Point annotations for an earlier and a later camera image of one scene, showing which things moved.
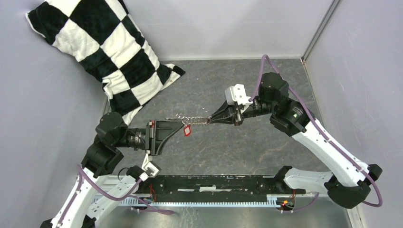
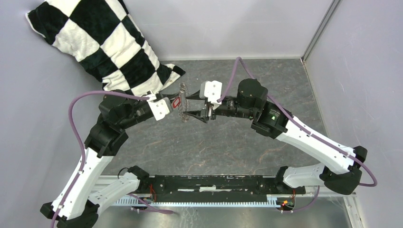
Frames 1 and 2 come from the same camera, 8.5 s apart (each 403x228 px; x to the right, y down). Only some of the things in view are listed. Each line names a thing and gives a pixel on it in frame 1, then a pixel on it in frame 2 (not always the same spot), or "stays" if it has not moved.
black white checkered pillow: (103, 37) stays
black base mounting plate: (192, 187) stays
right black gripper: (225, 115) to (209, 112)
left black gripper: (158, 132) to (161, 95)
